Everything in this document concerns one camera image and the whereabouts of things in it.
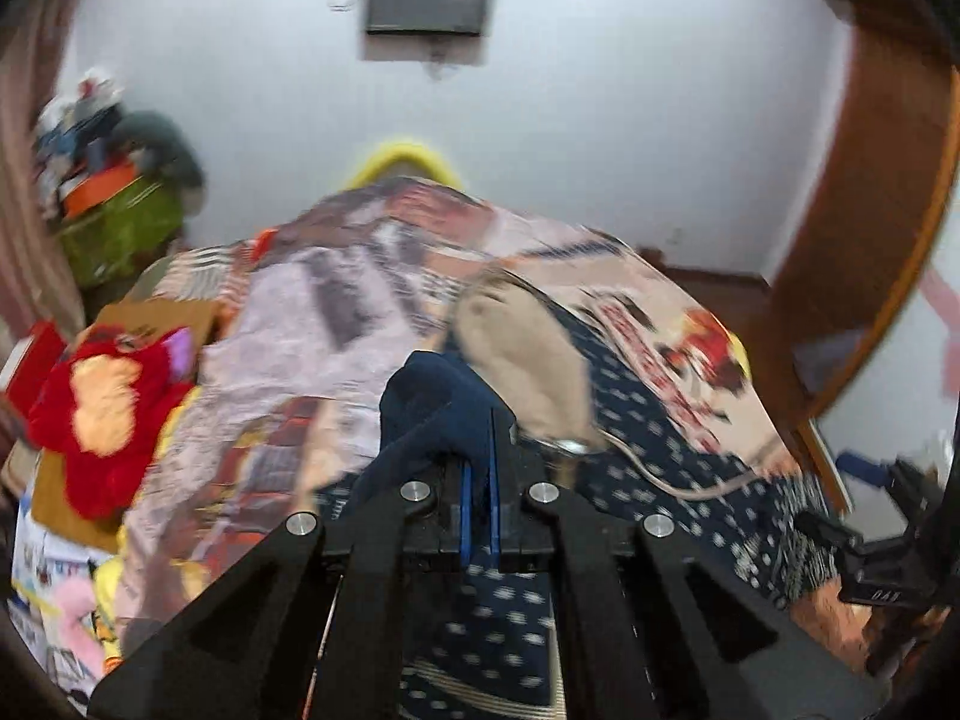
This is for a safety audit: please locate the navy patterned knit sweater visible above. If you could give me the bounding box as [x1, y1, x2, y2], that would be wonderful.
[314, 268, 842, 720]

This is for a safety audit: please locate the orange box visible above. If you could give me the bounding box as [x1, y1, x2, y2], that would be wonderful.
[64, 163, 139, 220]

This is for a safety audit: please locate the newspaper print bed cover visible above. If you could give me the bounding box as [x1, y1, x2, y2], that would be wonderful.
[110, 177, 875, 662]

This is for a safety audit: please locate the yellow pillow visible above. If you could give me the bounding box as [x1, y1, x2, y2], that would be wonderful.
[345, 140, 464, 190]

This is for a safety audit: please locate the green storage box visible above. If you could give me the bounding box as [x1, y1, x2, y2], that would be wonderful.
[55, 177, 184, 289]

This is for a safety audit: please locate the grey plush toy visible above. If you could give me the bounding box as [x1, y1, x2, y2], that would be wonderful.
[109, 110, 205, 190]

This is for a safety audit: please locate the red plush toy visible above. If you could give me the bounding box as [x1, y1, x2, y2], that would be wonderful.
[28, 325, 197, 520]

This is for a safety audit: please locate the wooden wardrobe frame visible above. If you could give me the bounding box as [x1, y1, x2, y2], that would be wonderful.
[763, 0, 960, 421]

